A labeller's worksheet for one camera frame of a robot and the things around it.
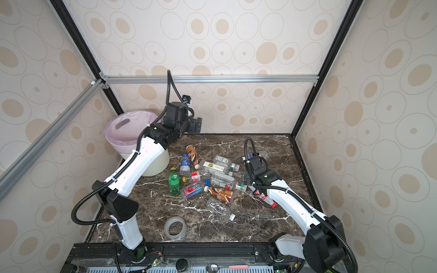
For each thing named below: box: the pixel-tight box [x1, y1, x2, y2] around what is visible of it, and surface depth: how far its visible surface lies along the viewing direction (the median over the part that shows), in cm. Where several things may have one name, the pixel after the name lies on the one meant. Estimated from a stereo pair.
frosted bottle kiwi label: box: [199, 159, 230, 175], surface depth 99 cm
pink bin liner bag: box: [104, 110, 159, 147], surface depth 93 cm
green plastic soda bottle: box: [168, 167, 181, 198], surface depth 94 cm
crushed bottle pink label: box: [184, 182, 203, 198], surface depth 91 cm
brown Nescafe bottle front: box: [203, 185, 234, 204], surface depth 89 cm
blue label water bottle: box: [179, 152, 191, 177], surface depth 101 cm
